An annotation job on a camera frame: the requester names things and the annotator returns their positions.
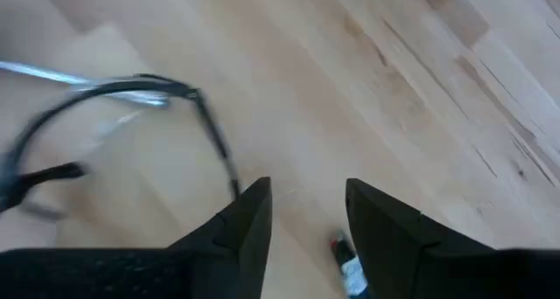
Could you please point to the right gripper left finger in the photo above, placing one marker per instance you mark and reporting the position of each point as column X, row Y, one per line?
column 197, row 255

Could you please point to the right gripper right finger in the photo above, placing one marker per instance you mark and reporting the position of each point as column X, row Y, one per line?
column 415, row 255

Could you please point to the black cylinder with white label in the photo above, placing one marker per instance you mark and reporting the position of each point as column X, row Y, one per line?
column 352, row 270

